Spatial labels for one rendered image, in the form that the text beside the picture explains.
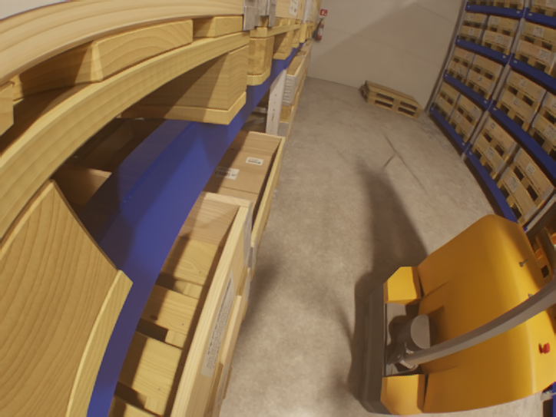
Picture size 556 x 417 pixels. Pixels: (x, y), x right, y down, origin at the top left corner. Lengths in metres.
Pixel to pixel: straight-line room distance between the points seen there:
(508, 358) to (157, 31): 1.09
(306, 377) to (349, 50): 5.49
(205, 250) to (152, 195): 0.42
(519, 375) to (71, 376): 1.04
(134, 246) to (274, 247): 1.37
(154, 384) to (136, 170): 0.48
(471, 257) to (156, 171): 1.14
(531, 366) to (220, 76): 1.12
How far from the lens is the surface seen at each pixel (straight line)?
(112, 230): 0.23
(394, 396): 1.19
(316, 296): 1.47
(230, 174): 1.31
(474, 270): 1.13
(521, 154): 3.67
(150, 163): 0.27
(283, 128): 1.64
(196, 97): 0.32
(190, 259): 0.66
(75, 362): 0.15
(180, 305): 0.61
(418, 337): 1.16
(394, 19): 5.69
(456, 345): 0.89
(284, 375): 1.34
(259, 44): 0.47
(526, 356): 1.01
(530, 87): 3.93
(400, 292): 1.30
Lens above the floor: 1.33
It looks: 47 degrees down
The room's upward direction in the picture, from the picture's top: 10 degrees clockwise
